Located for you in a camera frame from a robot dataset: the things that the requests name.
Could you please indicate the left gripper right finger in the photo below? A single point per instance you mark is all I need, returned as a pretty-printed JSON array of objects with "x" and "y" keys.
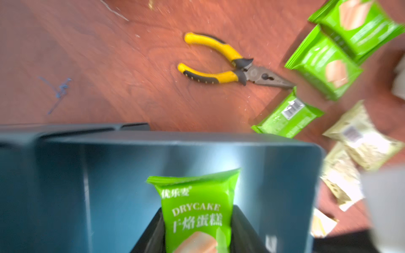
[{"x": 244, "y": 237}]

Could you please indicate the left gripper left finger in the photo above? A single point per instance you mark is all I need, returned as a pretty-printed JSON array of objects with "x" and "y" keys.
[{"x": 153, "y": 238}]

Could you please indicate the green cookie packet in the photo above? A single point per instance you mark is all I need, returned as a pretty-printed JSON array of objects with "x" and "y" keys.
[
  {"x": 290, "y": 117},
  {"x": 324, "y": 64},
  {"x": 197, "y": 211},
  {"x": 359, "y": 27}
]

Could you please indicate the yellow cookie packet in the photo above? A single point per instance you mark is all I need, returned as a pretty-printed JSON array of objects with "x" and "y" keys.
[
  {"x": 342, "y": 177},
  {"x": 368, "y": 147},
  {"x": 322, "y": 225}
]

